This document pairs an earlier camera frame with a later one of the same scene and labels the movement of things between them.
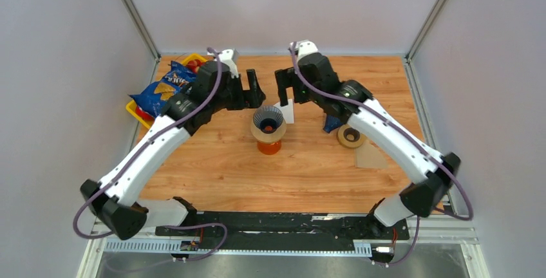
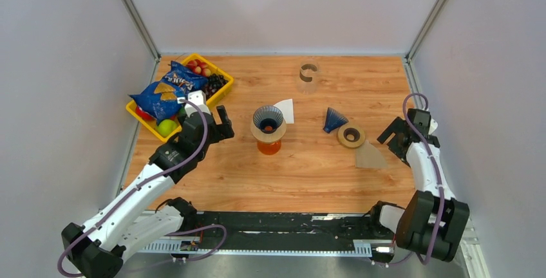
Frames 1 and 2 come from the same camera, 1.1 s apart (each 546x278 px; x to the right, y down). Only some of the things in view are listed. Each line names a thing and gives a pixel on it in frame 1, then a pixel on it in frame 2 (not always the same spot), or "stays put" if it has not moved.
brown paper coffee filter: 368,156 stays put
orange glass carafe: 269,148 stays put
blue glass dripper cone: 268,118 stays put
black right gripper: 286,78 → 395,127
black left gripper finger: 257,96 → 226,129
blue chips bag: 152,98 stays put
